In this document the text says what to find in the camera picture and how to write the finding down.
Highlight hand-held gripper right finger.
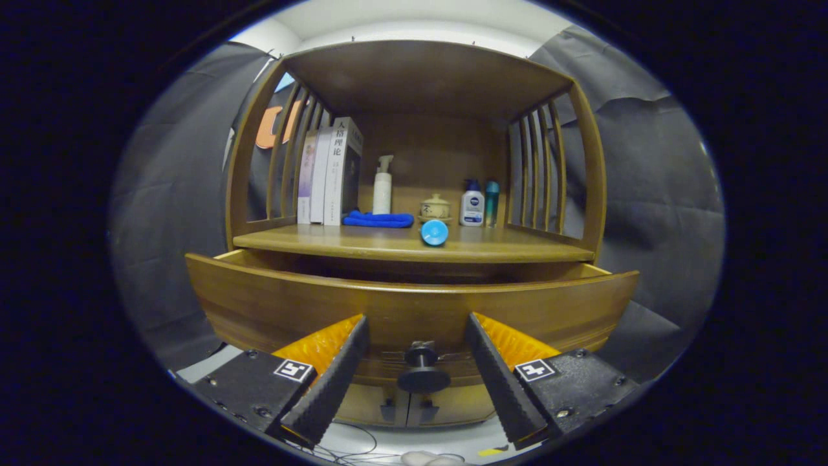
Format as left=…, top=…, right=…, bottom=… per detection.
left=464, top=312, right=641, bottom=450

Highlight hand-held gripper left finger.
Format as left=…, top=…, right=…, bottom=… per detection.
left=183, top=314, right=371, bottom=449

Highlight wooden drawer with black knob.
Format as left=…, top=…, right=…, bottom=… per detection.
left=186, top=249, right=640, bottom=394

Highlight blue gradient cosmetic tube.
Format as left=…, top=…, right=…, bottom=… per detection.
left=420, top=219, right=450, bottom=247

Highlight wooden cabinet door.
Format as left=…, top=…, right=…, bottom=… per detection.
left=335, top=383, right=409, bottom=428
left=409, top=385, right=497, bottom=426

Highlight wooden countertop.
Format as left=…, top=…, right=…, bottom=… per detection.
left=233, top=210, right=594, bottom=263

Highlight wooden cabinet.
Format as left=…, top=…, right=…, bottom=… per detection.
left=225, top=40, right=607, bottom=428

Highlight blue folded cloth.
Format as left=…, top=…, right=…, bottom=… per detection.
left=342, top=210, right=415, bottom=228

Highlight white lotion bottle blue cap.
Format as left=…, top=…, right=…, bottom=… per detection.
left=460, top=179, right=485, bottom=227

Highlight lidded ceramic tea bowl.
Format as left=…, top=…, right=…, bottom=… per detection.
left=419, top=194, right=452, bottom=224

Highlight white pump bottle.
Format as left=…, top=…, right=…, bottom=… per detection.
left=373, top=155, right=395, bottom=215

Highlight pale purple book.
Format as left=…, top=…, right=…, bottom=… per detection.
left=297, top=133, right=318, bottom=225

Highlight white book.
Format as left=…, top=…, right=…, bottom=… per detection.
left=310, top=128, right=334, bottom=225

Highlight grey portrait cover book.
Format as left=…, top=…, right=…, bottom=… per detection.
left=323, top=117, right=364, bottom=227

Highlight thin black floor cables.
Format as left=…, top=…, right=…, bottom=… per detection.
left=285, top=421, right=415, bottom=465

